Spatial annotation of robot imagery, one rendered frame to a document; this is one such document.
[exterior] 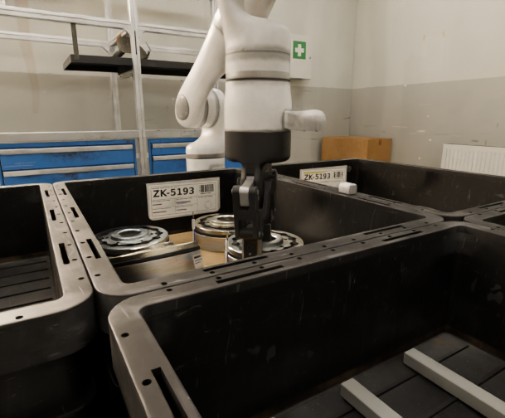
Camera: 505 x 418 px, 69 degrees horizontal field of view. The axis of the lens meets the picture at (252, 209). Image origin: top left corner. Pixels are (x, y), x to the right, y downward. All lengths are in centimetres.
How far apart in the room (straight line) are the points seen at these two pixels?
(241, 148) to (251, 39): 11
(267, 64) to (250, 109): 5
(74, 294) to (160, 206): 40
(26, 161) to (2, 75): 100
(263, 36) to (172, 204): 32
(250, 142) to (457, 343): 27
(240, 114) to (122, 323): 26
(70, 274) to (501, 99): 353
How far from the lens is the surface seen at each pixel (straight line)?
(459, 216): 39
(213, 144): 86
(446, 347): 37
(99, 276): 23
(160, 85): 336
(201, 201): 63
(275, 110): 39
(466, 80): 377
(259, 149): 39
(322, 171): 76
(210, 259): 51
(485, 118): 367
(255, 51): 39
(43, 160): 234
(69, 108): 320
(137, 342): 17
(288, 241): 48
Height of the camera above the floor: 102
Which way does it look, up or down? 14 degrees down
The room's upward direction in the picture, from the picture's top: straight up
